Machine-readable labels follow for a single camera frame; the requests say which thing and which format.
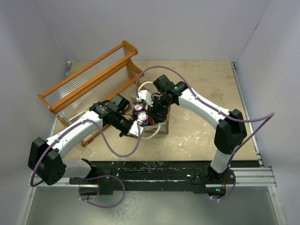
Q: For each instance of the orange wooden shelf rack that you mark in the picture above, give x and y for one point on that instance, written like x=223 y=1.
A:
x=100 y=80

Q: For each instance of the canvas jute tote bag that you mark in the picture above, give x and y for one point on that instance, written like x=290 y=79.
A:
x=153 y=128

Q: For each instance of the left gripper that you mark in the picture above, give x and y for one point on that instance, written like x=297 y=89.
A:
x=123 y=134

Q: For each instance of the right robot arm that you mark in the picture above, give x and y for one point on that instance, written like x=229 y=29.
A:
x=230 y=133

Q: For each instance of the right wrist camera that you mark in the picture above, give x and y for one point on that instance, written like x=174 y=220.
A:
x=144 y=95

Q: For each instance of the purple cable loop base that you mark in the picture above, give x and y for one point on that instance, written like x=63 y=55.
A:
x=106 y=189

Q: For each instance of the black aluminium base frame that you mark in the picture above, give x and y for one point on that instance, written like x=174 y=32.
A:
x=174 y=176

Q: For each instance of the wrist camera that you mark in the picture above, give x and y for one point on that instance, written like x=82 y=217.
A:
x=136 y=129
x=144 y=95

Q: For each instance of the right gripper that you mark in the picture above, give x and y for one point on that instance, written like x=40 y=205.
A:
x=153 y=111

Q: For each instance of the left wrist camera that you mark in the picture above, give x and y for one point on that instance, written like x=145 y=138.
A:
x=136 y=129

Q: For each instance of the purple Fanta can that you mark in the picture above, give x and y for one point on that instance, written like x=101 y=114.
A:
x=144 y=118
x=137 y=108

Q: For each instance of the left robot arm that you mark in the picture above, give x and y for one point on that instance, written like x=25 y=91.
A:
x=47 y=157

